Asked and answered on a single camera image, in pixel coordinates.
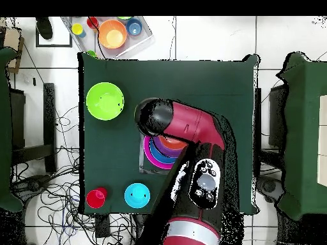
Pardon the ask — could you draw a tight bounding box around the purple bowl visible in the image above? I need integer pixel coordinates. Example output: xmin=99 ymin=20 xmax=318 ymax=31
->
xmin=152 ymin=135 xmax=188 ymax=158

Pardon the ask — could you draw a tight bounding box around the black table leg frame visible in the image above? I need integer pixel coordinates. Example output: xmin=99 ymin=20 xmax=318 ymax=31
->
xmin=255 ymin=84 xmax=288 ymax=179
xmin=10 ymin=82 xmax=57 ymax=174

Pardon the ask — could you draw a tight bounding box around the clear plastic tray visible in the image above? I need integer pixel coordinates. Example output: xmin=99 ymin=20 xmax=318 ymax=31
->
xmin=62 ymin=16 xmax=154 ymax=60

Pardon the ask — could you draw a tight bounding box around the black floor tape frame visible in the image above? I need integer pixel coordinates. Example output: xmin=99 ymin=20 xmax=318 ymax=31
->
xmin=35 ymin=24 xmax=73 ymax=48

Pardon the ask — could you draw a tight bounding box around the large orange bowl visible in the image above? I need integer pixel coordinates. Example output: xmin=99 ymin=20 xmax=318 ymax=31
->
xmin=98 ymin=19 xmax=128 ymax=50

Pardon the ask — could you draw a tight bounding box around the tangle of floor cables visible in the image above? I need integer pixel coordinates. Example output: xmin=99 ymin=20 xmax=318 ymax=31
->
xmin=11 ymin=105 xmax=144 ymax=245

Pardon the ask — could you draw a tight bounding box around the black floor device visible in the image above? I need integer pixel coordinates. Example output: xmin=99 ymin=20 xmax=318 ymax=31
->
xmin=13 ymin=174 xmax=52 ymax=195
xmin=256 ymin=175 xmax=284 ymax=204

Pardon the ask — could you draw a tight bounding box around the red cup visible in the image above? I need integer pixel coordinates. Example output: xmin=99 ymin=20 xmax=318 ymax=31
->
xmin=86 ymin=17 xmax=100 ymax=30
xmin=86 ymin=186 xmax=109 ymax=209

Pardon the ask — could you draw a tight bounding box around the blue cup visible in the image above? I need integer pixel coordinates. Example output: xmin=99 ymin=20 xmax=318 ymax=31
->
xmin=126 ymin=18 xmax=143 ymax=36

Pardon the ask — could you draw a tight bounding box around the black cable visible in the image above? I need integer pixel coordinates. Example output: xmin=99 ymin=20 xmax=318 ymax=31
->
xmin=87 ymin=16 xmax=107 ymax=60

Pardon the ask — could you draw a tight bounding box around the beige box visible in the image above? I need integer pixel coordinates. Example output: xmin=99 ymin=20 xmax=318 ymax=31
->
xmin=316 ymin=94 xmax=327 ymax=187

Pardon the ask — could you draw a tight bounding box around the person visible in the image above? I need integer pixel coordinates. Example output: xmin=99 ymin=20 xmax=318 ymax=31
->
xmin=34 ymin=17 xmax=54 ymax=40

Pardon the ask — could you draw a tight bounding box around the green covered side table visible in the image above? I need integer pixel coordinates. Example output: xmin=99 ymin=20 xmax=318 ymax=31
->
xmin=277 ymin=52 xmax=327 ymax=221
xmin=0 ymin=47 xmax=25 ymax=212

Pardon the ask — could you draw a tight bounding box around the large green bowl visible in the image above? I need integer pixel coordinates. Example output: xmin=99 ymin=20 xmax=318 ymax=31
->
xmin=86 ymin=82 xmax=125 ymax=121

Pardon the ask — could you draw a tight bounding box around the dark green table cloth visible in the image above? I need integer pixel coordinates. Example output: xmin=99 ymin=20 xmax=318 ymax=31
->
xmin=77 ymin=52 xmax=261 ymax=216

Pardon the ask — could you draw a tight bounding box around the large blue bowl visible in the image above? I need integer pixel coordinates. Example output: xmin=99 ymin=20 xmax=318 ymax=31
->
xmin=148 ymin=137 xmax=179 ymax=165

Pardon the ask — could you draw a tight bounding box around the large pink bowl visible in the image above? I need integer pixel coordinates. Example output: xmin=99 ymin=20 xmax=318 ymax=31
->
xmin=143 ymin=135 xmax=179 ymax=170

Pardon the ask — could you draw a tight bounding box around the brown cardboard box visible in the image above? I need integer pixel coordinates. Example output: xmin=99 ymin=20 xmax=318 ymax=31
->
xmin=3 ymin=25 xmax=25 ymax=75

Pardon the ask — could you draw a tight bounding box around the small cyan bowl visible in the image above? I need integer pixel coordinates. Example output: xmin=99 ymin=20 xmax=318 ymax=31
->
xmin=124 ymin=182 xmax=151 ymax=209

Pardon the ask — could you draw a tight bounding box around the orange ribbed bowl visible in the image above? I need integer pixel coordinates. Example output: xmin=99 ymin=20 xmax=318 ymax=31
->
xmin=158 ymin=135 xmax=189 ymax=151

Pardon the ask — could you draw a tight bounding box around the black power strip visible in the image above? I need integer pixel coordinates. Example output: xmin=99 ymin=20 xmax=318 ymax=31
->
xmin=95 ymin=214 xmax=111 ymax=238

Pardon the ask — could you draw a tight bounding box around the yellow cup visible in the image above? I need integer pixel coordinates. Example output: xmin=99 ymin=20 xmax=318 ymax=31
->
xmin=72 ymin=23 xmax=87 ymax=39

